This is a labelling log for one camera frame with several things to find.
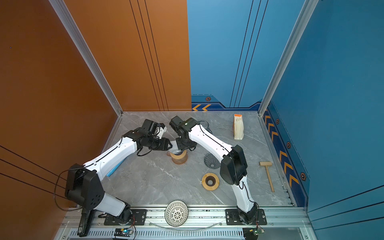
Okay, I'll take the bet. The white paper coffee filter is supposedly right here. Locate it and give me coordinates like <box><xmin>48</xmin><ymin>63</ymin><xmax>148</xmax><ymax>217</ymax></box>
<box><xmin>169</xmin><ymin>140</ymin><xmax>179</xmax><ymax>152</ymax></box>

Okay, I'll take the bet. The wooden dripper ring holder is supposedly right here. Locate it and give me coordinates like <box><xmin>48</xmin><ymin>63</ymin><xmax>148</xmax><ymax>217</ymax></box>
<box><xmin>170</xmin><ymin>150</ymin><xmax>188</xmax><ymax>161</ymax></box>

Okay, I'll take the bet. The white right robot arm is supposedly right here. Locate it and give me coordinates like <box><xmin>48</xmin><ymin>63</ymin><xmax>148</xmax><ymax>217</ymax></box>
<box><xmin>170</xmin><ymin>116</ymin><xmax>259</xmax><ymax>225</ymax></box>

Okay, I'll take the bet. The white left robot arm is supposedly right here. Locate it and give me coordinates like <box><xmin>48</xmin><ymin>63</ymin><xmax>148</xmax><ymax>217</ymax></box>
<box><xmin>65</xmin><ymin>119</ymin><xmax>172</xmax><ymax>222</ymax></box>

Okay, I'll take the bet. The grey glass dripper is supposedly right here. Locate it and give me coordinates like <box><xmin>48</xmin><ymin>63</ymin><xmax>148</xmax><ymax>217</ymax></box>
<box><xmin>204</xmin><ymin>153</ymin><xmax>221</xmax><ymax>170</ymax></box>

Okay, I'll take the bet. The cream coffee filter pack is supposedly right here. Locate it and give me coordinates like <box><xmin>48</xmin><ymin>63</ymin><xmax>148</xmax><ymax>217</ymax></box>
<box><xmin>233</xmin><ymin>114</ymin><xmax>245</xmax><ymax>140</ymax></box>

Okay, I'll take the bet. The grey glass mug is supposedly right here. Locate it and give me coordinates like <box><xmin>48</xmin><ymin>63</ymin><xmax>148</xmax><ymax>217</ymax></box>
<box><xmin>199</xmin><ymin>120</ymin><xmax>213</xmax><ymax>134</ymax></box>

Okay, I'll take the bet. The white woven basket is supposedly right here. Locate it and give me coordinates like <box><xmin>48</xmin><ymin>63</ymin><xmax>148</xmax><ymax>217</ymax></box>
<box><xmin>165</xmin><ymin>200</ymin><xmax>189</xmax><ymax>227</ymax></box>

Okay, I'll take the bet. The wooden mallet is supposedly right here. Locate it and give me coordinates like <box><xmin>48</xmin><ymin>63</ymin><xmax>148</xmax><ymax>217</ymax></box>
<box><xmin>259</xmin><ymin>161</ymin><xmax>275</xmax><ymax>193</ymax></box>

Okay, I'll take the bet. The black handheld device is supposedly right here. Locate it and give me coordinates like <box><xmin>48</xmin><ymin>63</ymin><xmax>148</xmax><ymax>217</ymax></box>
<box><xmin>78</xmin><ymin>209</ymin><xmax>96</xmax><ymax>237</ymax></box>

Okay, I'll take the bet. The left green circuit board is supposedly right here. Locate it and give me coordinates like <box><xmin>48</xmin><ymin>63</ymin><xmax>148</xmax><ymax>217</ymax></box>
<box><xmin>114</xmin><ymin>228</ymin><xmax>134</xmax><ymax>239</ymax></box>

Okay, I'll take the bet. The green circuit board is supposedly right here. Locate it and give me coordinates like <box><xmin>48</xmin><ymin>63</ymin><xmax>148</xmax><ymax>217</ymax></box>
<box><xmin>243</xmin><ymin>228</ymin><xmax>265</xmax><ymax>240</ymax></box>
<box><xmin>114</xmin><ymin>228</ymin><xmax>134</xmax><ymax>239</ymax></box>

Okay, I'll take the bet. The right green circuit board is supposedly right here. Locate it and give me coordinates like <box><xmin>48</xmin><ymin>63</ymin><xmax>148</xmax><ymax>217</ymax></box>
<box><xmin>243</xmin><ymin>228</ymin><xmax>265</xmax><ymax>240</ymax></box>

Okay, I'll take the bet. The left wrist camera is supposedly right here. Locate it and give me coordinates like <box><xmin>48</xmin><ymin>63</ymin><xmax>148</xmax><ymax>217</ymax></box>
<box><xmin>155</xmin><ymin>123</ymin><xmax>167</xmax><ymax>139</ymax></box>

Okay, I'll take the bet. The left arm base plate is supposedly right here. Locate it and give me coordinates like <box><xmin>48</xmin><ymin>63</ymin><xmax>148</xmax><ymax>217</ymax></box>
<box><xmin>104</xmin><ymin>209</ymin><xmax>147</xmax><ymax>226</ymax></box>

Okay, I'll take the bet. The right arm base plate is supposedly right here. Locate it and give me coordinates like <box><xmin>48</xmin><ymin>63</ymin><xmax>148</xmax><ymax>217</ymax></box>
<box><xmin>225</xmin><ymin>209</ymin><xmax>268</xmax><ymax>226</ymax></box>

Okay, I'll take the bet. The aluminium corner post left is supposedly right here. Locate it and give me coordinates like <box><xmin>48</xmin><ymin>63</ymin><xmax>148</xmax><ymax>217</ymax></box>
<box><xmin>49</xmin><ymin>0</ymin><xmax>123</xmax><ymax>117</ymax></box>

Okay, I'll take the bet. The aluminium corner post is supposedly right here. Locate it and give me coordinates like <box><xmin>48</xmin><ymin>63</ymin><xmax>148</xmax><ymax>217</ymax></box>
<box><xmin>258</xmin><ymin>0</ymin><xmax>319</xmax><ymax>117</ymax></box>
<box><xmin>49</xmin><ymin>0</ymin><xmax>123</xmax><ymax>117</ymax></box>

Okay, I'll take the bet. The aluminium mounting rail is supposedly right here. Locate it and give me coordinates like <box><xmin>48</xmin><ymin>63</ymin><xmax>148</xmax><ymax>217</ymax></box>
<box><xmin>55</xmin><ymin>205</ymin><xmax>316</xmax><ymax>240</ymax></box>

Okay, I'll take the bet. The aluminium corner post right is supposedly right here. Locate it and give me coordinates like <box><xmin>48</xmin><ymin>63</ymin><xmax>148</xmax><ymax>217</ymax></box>
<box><xmin>258</xmin><ymin>0</ymin><xmax>319</xmax><ymax>117</ymax></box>

